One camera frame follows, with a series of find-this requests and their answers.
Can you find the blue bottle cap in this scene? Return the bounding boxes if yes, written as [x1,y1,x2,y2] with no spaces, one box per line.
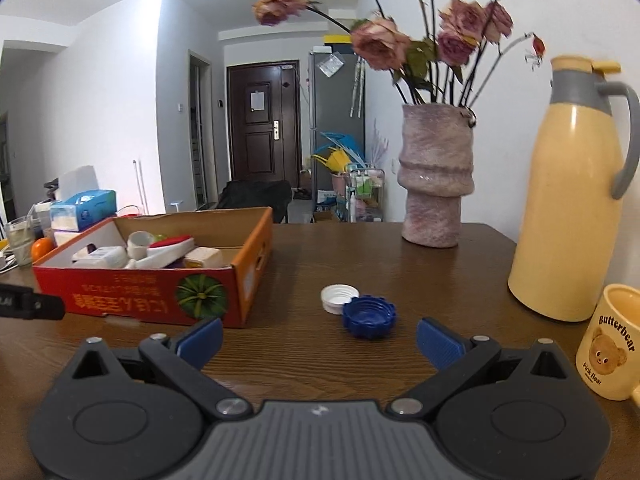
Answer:
[342,295,397,340]

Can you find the white pill bottle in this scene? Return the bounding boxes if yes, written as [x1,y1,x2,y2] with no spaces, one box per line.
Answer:
[73,246,129,269]

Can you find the beige cube gadget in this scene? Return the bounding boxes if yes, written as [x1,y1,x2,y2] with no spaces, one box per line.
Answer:
[183,247,224,269]

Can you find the red white lint brush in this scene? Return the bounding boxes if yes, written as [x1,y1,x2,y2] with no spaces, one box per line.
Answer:
[125,236,195,270]

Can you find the white tape roll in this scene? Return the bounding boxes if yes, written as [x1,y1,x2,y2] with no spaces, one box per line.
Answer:
[127,231,155,260]

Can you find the orange fruit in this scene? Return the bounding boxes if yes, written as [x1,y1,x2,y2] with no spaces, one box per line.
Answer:
[30,236,55,262]

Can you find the clear drinking glass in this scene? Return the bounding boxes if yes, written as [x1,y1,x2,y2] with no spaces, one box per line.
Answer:
[6,216,35,266]

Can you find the red cardboard pumpkin box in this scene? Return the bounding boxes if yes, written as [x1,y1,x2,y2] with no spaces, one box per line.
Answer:
[32,207,273,328]

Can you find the clear food container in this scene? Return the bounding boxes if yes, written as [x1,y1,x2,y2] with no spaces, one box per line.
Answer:
[32,202,52,232]

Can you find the blue tissue pack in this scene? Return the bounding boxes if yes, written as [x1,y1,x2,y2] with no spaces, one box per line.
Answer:
[50,166,117,232]

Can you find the small white bottle cap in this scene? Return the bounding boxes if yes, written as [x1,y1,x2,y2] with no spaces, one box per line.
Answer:
[320,284,360,315]

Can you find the yellow thermos jug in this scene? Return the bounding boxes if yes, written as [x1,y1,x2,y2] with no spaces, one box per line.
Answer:
[508,55,639,323]

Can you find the yellow bear mug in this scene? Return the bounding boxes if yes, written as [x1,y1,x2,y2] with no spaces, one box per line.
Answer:
[575,284,640,401]

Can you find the pink stone vase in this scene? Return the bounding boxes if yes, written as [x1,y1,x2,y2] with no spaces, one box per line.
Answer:
[397,103,475,248]

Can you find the black bag on floor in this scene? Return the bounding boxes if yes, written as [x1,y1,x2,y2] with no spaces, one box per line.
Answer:
[216,180,293,223]

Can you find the dark brown door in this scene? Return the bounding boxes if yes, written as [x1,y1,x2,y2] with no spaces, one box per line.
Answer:
[227,61,302,188]

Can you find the grey refrigerator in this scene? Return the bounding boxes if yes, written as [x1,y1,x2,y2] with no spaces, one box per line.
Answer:
[307,48,368,212]

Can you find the dried pink roses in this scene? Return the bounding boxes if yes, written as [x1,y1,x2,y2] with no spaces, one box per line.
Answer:
[252,0,551,109]

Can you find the yellow box on refrigerator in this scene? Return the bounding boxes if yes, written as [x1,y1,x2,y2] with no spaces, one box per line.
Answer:
[323,35,352,44]

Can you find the wire storage rack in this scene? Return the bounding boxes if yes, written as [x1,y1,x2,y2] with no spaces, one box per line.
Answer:
[346,165,385,223]

